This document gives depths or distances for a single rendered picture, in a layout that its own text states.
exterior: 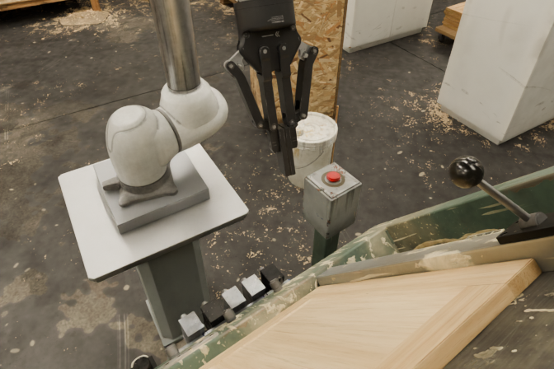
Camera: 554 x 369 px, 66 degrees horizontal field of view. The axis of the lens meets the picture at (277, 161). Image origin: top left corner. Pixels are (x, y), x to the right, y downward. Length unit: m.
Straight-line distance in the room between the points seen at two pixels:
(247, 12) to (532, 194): 0.57
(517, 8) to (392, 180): 1.19
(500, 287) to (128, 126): 0.99
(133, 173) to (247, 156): 1.51
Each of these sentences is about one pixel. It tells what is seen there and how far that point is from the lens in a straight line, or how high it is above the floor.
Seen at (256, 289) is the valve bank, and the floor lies 0.76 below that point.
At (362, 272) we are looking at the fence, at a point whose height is 1.07.
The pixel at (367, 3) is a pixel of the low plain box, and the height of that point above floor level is 0.44.
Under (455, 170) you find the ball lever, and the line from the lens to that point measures 0.51.
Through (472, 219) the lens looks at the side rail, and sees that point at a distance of 0.94.
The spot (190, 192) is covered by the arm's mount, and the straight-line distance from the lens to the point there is 1.38.
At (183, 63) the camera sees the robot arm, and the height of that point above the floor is 1.19.
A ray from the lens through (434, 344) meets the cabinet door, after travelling 0.47.
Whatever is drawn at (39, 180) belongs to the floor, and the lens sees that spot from 2.94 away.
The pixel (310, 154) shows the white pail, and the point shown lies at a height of 0.28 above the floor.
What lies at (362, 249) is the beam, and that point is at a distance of 1.10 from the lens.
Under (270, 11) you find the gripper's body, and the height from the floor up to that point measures 1.56.
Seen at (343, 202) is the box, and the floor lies 0.89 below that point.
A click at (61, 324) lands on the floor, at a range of 2.20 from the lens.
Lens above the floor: 1.75
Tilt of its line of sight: 40 degrees down
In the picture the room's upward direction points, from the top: straight up
